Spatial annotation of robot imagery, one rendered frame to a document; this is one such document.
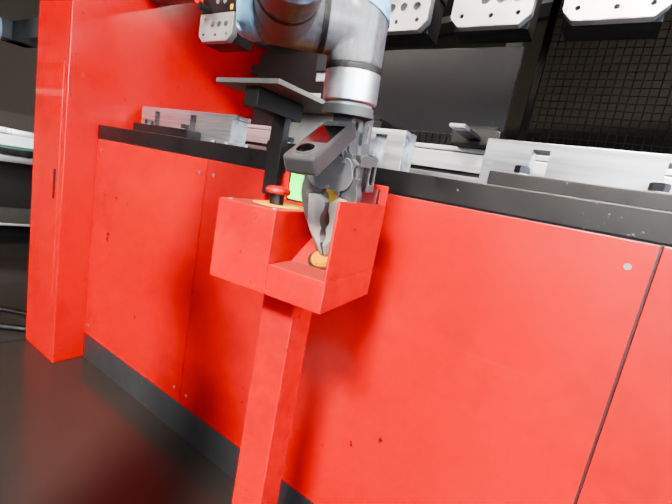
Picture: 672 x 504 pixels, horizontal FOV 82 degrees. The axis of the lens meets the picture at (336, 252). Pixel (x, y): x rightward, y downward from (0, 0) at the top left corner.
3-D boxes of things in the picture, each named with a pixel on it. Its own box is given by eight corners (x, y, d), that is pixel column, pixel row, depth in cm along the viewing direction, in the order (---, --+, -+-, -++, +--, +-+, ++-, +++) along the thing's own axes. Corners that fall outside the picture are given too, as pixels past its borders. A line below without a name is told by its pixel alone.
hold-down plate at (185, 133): (132, 130, 134) (133, 122, 134) (147, 134, 139) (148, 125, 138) (185, 139, 119) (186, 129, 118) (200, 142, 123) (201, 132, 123)
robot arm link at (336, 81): (367, 67, 48) (311, 65, 51) (361, 106, 49) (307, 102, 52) (389, 81, 54) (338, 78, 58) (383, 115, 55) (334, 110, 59)
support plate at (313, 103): (215, 81, 82) (216, 76, 81) (294, 113, 104) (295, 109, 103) (278, 83, 72) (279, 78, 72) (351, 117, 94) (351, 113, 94)
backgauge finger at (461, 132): (429, 130, 88) (434, 107, 87) (461, 149, 110) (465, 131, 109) (483, 134, 82) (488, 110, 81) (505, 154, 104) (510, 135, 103)
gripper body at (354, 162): (374, 197, 59) (387, 114, 56) (348, 199, 52) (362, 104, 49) (331, 188, 63) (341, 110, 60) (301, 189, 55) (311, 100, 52)
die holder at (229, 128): (139, 132, 142) (142, 106, 140) (155, 136, 147) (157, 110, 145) (232, 147, 115) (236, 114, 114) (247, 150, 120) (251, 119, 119)
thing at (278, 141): (231, 189, 83) (245, 85, 80) (277, 194, 96) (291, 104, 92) (244, 192, 81) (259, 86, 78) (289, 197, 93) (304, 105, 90)
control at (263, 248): (208, 274, 59) (223, 155, 56) (272, 263, 73) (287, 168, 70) (319, 315, 50) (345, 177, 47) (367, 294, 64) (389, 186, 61)
